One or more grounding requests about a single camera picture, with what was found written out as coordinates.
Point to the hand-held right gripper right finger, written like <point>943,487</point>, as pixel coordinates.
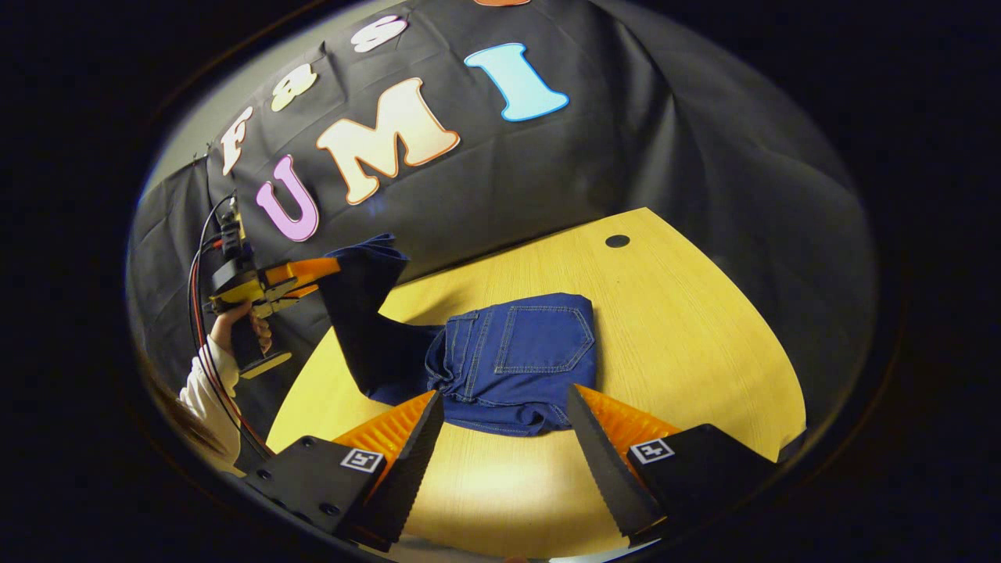
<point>606,461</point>

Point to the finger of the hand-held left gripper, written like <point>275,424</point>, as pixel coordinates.
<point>301,292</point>
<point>309,270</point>

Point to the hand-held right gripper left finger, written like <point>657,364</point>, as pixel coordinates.
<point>407,469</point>

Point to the blue denim jeans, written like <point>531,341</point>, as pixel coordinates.
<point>532,352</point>

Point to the person's dark hair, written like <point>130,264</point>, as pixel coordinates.
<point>184,414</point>

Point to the black round table grommet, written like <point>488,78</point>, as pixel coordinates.
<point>617,241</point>

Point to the black backdrop cloth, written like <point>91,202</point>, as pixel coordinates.
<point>626,156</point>

